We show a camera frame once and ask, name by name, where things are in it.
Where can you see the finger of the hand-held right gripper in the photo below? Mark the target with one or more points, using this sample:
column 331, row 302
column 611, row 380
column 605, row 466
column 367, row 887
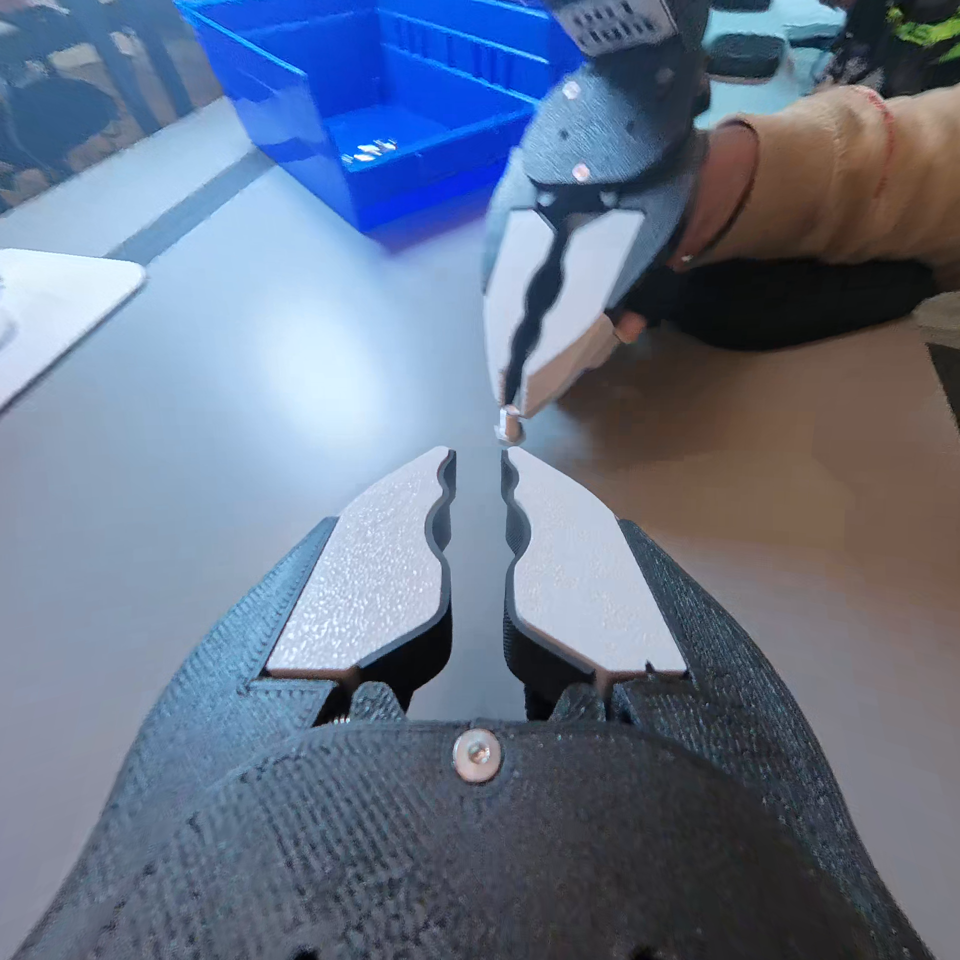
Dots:
column 513, row 293
column 582, row 308

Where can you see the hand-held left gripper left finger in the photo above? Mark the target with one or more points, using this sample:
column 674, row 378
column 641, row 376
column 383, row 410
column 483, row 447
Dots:
column 360, row 585

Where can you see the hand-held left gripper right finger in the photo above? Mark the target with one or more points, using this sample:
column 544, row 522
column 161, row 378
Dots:
column 597, row 585

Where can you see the blue plastic bin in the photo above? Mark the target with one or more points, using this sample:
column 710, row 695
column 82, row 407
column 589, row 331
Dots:
column 375, row 90

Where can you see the person's right forearm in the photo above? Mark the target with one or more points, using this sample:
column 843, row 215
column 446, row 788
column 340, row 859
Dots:
column 855, row 173

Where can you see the person's right hand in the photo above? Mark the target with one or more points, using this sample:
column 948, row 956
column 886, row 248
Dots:
column 717, row 195

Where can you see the black wrist rest pad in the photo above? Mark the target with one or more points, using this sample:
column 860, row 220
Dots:
column 795, row 300
column 746, row 57

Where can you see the white document stand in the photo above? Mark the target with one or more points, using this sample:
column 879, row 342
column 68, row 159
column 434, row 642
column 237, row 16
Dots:
column 45, row 308

